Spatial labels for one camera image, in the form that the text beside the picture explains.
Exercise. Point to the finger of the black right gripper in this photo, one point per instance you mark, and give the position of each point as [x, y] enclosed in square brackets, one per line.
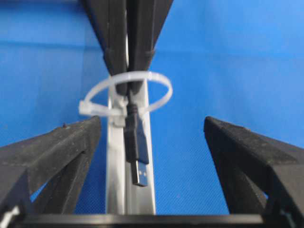
[108, 20]
[145, 19]

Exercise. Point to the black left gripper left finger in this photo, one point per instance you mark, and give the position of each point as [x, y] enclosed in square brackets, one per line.
[45, 174]

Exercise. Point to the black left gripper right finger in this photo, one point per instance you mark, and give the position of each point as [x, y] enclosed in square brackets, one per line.
[258, 174]

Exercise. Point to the blue mesh mat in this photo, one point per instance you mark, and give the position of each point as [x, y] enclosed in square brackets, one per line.
[241, 61]

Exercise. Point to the aluminium extrusion frame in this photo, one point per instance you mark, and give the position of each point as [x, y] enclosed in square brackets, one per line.
[129, 163]

